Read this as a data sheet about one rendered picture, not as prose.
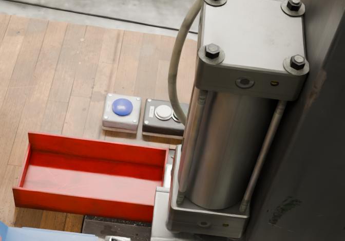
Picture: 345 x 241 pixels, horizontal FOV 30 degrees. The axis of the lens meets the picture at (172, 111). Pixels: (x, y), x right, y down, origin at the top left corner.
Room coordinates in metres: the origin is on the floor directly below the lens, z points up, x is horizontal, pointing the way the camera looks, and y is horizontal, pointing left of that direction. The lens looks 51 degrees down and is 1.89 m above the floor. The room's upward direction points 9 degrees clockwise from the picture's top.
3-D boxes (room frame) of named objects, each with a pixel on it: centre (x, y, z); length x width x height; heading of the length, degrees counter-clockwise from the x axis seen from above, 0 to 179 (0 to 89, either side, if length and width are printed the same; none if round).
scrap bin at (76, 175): (0.60, 0.12, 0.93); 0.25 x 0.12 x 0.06; 93
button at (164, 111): (0.76, 0.02, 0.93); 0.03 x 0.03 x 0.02
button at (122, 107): (0.76, 0.09, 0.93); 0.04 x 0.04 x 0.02
